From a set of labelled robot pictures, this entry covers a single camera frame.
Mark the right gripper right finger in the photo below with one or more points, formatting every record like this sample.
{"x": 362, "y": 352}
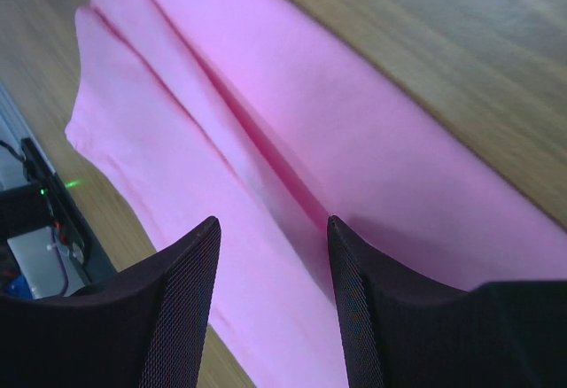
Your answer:
{"x": 402, "y": 329}

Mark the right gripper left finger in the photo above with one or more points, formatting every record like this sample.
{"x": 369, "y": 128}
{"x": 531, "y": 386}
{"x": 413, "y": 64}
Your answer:
{"x": 142, "y": 327}

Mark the pink t-shirt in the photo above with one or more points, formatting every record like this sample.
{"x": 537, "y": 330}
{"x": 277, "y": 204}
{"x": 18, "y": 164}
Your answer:
{"x": 250, "y": 111}

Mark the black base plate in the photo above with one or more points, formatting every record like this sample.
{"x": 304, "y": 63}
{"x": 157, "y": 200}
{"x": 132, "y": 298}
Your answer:
{"x": 76, "y": 241}

